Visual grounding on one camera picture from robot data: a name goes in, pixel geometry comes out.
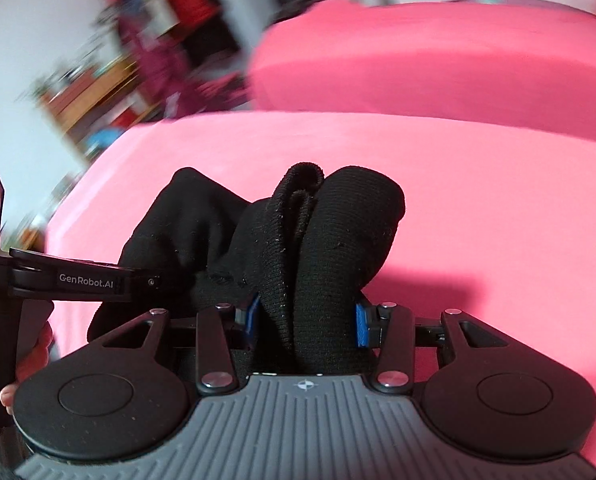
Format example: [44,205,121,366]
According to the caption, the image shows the black pants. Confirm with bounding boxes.
[86,162,407,376]

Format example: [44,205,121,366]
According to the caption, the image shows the hanging clothes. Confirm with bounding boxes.
[100,0,253,122]

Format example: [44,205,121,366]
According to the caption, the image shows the large pink cushion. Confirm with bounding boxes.
[45,110,596,473]

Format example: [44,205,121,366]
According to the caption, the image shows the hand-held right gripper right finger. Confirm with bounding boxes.
[355,301,510,395]

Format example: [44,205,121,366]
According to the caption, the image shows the person's left hand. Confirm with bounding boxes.
[0,321,57,416]

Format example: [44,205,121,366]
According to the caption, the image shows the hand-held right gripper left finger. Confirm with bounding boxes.
[100,294,265,395]

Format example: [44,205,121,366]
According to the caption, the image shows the wooden shelf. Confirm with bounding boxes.
[36,57,165,163]

